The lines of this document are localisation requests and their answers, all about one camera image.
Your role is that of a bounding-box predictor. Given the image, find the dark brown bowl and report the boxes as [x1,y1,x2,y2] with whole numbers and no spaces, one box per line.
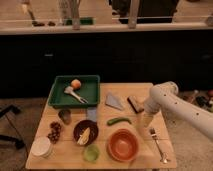
[73,120,99,146]

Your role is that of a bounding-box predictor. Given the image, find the black chair base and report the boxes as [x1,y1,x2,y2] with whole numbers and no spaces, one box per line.
[0,104,27,150]

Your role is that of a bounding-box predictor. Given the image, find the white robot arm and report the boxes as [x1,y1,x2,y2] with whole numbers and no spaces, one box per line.
[141,81,213,141]

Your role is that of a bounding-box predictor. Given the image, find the green chili pepper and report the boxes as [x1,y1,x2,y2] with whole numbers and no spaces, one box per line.
[107,117,132,126]

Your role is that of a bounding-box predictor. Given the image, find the small green bowl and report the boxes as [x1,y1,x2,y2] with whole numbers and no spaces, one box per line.
[83,144,100,162]

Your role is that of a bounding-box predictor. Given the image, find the grey triangular cloth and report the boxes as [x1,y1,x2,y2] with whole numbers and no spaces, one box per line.
[105,93,124,110]

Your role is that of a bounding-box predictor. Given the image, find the brown chalkboard eraser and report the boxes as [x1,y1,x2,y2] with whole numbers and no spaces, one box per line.
[127,96,144,114]

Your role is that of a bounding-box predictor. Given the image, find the orange bowl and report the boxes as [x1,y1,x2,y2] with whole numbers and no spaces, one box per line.
[106,129,139,162]

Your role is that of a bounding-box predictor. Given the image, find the yellow banana piece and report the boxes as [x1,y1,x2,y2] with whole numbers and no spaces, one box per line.
[77,128,90,145]

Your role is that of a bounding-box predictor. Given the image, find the white stacked plates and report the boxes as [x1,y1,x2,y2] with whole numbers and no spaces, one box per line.
[31,137,52,158]

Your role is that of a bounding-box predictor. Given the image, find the silver fork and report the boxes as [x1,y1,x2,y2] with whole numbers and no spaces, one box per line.
[149,128,168,164]

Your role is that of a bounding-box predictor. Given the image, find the green plastic tray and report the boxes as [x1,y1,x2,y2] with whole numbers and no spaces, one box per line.
[48,75,100,108]

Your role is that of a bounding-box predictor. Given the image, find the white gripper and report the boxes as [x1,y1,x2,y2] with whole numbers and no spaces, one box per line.
[142,99,160,127]

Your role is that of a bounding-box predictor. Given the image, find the orange fruit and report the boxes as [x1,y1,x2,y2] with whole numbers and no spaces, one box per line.
[71,79,81,90]

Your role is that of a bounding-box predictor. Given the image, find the dark grey small cup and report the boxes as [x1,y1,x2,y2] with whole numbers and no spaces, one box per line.
[58,109,71,125]

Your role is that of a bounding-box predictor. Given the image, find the brown grape bunch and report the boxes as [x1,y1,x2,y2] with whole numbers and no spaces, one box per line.
[47,122,62,144]

